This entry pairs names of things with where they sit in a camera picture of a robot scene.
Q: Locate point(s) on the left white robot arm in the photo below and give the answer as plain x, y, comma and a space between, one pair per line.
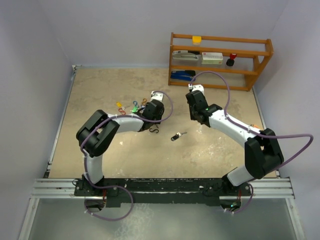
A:
96, 135

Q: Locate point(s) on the red S carabiner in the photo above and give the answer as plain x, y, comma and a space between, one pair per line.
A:
121, 111

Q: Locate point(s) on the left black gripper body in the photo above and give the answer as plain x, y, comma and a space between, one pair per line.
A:
157, 118

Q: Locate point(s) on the silver key black tag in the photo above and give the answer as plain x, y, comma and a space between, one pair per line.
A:
181, 133

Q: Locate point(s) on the wooden shelf rack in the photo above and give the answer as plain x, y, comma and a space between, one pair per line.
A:
240, 59

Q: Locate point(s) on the teal S carabiner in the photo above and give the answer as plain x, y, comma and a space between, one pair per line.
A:
135, 103

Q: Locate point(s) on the red black stamp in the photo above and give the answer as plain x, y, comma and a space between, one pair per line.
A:
231, 61

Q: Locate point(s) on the grey stapler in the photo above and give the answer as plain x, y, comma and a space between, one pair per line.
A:
186, 55

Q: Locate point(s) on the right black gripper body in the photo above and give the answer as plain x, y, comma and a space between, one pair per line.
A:
192, 113

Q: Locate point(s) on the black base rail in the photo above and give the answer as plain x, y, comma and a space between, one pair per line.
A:
207, 191

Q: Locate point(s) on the white cardboard box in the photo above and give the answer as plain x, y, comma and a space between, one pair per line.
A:
212, 58

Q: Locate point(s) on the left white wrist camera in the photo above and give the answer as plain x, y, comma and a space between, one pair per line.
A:
156, 96

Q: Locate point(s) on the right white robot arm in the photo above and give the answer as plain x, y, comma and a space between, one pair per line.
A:
262, 152

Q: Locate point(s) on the yellow lid jar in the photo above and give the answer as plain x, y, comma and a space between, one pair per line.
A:
196, 40

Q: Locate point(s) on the green key tag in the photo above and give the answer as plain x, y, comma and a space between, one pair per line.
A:
135, 109

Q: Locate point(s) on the blue stapler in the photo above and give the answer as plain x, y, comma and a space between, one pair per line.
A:
185, 75

